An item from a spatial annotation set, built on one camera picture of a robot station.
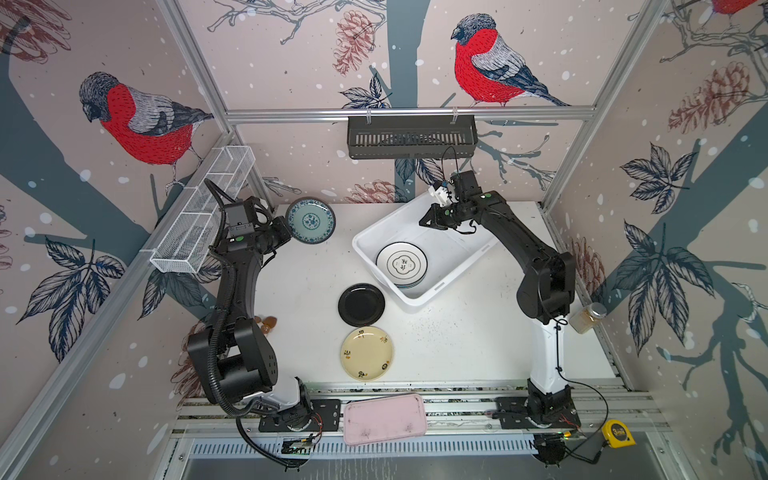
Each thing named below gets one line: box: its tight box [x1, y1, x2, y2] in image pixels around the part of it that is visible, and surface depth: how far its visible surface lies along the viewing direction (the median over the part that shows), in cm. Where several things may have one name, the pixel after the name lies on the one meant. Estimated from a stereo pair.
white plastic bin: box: [352, 193, 499, 307], surface depth 102 cm
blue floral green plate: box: [285, 197, 336, 245], surface depth 90 cm
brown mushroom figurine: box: [254, 316, 278, 334], surface depth 90 cm
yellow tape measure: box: [602, 419, 637, 449], surface depth 71 cm
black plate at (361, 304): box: [338, 283, 385, 327], surface depth 94 cm
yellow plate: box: [340, 326, 395, 381], surface depth 85 cm
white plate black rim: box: [376, 241, 429, 287], surface depth 103 cm
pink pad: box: [343, 393, 428, 446], surface depth 72 cm
